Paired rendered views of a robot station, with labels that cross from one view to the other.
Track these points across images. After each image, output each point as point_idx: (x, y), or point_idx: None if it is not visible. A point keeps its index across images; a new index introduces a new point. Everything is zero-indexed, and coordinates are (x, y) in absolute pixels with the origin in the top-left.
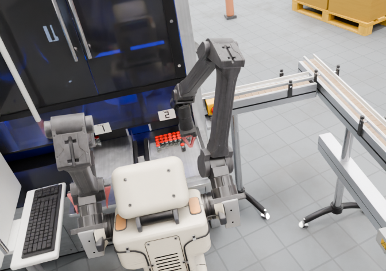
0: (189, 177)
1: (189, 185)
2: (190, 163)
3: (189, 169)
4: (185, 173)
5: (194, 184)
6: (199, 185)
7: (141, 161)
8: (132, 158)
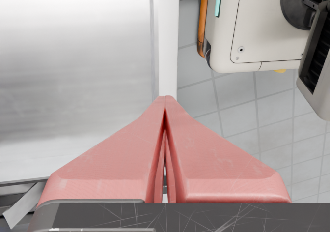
0: (157, 38)
1: (167, 31)
2: (25, 11)
3: (65, 21)
4: (90, 42)
5: (171, 8)
6: None
7: (23, 208)
8: (3, 227)
